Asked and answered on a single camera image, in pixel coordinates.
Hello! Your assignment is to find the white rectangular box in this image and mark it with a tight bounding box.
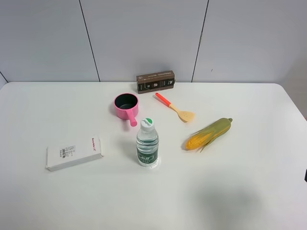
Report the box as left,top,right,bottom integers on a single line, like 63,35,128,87
46,135,103,172

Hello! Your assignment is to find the plastic water bottle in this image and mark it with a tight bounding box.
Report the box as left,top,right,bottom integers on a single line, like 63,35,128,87
136,118,159,168

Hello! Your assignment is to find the orange handled wooden spatula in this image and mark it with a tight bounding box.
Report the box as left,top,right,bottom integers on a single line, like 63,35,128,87
155,92,195,123

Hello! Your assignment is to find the brown rectangular box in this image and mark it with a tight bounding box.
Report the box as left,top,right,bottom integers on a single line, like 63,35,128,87
136,70,176,94

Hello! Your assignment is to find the toy corn cob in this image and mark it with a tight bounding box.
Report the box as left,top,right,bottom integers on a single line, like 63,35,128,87
185,118,233,151

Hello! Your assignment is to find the pink toy pot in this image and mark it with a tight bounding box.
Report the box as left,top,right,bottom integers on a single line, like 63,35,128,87
114,93,139,127

